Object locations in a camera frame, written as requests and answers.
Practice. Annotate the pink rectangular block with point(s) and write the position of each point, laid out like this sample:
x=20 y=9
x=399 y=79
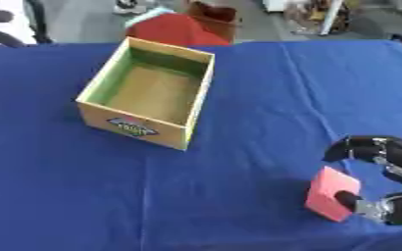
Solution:
x=328 y=192

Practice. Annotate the tan cardboard box green inside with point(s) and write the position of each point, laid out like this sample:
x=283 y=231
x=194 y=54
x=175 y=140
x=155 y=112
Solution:
x=148 y=92

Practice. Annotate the white tripod stand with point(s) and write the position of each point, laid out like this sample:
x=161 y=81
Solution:
x=331 y=17

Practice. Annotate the brown bag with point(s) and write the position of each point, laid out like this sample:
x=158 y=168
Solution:
x=216 y=18

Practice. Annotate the black chair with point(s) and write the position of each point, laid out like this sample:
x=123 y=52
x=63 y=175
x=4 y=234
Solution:
x=7 y=24

